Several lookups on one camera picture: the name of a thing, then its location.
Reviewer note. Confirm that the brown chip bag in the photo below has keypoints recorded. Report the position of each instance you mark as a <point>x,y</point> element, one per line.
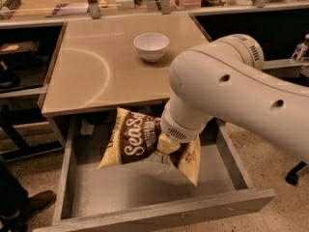
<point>134,138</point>

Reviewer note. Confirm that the purple white paper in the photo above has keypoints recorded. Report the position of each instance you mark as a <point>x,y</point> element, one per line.
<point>71,9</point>

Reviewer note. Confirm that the open grey wooden drawer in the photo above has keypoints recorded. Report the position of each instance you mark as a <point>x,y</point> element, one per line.
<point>152,194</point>

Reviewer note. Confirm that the clear plastic bottle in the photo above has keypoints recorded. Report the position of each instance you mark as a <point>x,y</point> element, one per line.
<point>301,49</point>

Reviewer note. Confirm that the coiled wire soldering stand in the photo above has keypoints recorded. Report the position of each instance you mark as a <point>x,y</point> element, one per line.
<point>8,8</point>

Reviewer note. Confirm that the beige counter cabinet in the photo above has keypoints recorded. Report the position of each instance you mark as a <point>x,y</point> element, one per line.
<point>98,68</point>

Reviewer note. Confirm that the dark trouser leg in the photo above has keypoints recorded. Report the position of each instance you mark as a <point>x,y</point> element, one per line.
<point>13,197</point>

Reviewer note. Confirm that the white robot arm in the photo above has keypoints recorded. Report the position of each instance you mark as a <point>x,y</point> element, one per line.
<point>224,79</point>

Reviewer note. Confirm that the black office chair base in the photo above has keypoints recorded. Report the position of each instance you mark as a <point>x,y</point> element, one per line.
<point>292,177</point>

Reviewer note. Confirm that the white bowl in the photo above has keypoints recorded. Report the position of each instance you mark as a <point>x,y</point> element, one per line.
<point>151,47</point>

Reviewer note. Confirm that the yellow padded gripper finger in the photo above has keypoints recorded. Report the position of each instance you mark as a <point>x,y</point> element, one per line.
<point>166,145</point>

